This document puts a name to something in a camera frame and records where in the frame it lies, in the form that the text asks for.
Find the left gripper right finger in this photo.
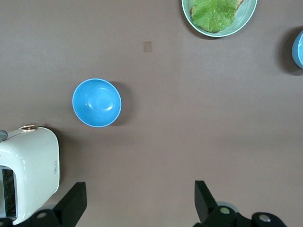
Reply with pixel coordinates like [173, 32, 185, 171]
[193, 180, 255, 227]

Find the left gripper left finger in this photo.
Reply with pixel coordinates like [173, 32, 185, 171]
[28, 181, 87, 227]

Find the blue bowl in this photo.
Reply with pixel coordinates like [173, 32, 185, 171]
[71, 78, 122, 129]
[291, 30, 303, 70]

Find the cream white toaster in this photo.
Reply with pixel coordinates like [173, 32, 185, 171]
[0, 123, 61, 226]

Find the green lettuce leaf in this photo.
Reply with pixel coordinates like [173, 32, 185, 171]
[192, 0, 240, 33]

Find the pale green plate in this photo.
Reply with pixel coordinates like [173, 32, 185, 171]
[181, 0, 258, 38]

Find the seeded bread slice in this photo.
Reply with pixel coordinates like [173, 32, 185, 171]
[190, 0, 246, 34]

